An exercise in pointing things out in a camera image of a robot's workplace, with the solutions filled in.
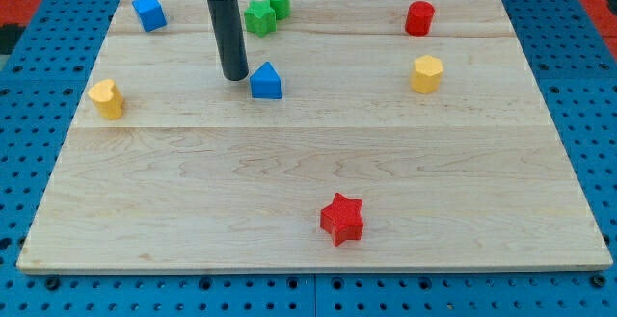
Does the red star block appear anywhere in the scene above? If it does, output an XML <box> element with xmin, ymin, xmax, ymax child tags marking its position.
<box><xmin>320</xmin><ymin>193</ymin><xmax>364</xmax><ymax>247</ymax></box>

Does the green star block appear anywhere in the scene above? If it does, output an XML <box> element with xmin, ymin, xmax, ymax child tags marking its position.
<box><xmin>244</xmin><ymin>0</ymin><xmax>277</xmax><ymax>37</ymax></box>

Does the wooden board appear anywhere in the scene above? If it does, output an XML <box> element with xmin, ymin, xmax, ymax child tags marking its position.
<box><xmin>17</xmin><ymin>0</ymin><xmax>612</xmax><ymax>275</ymax></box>

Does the blue triangle block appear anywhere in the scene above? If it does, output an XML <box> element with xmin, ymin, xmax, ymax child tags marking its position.
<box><xmin>250</xmin><ymin>62</ymin><xmax>282</xmax><ymax>99</ymax></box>

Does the yellow hexagon block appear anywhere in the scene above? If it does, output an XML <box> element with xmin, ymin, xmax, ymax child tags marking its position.
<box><xmin>410</xmin><ymin>55</ymin><xmax>444</xmax><ymax>94</ymax></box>

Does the green cylinder block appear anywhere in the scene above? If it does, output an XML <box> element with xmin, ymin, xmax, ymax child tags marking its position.
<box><xmin>268</xmin><ymin>0</ymin><xmax>291</xmax><ymax>20</ymax></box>

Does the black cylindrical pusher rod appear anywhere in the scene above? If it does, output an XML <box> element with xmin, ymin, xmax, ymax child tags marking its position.
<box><xmin>207</xmin><ymin>0</ymin><xmax>249</xmax><ymax>81</ymax></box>

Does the red cylinder block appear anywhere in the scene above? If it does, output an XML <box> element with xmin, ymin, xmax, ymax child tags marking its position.
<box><xmin>405</xmin><ymin>1</ymin><xmax>435</xmax><ymax>37</ymax></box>

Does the blue cube block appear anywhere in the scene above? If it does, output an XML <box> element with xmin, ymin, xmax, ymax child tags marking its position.
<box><xmin>132</xmin><ymin>0</ymin><xmax>167</xmax><ymax>32</ymax></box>

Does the yellow heart block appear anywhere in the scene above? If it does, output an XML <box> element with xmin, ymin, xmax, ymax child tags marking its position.
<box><xmin>87</xmin><ymin>79</ymin><xmax>124</xmax><ymax>120</ymax></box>

